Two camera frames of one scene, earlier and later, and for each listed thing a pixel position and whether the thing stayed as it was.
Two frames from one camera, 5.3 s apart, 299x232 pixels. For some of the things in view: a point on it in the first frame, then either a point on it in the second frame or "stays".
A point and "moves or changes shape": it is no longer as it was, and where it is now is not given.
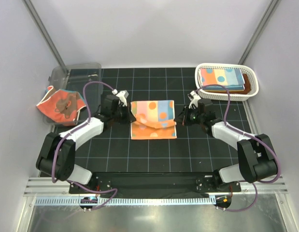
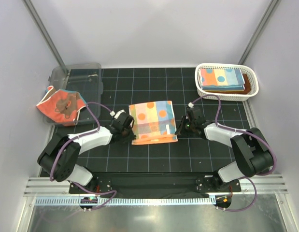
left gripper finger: [132, 117] to [132, 137]
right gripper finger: [181, 117] to [183, 119]
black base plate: [155, 182] stays
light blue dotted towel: [228, 77] stays
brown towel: [246, 87] stays
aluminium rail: [49, 186] stays
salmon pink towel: [63, 106] stays
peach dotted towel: [154, 120] moves or changes shape
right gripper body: [194, 117] to [189, 127]
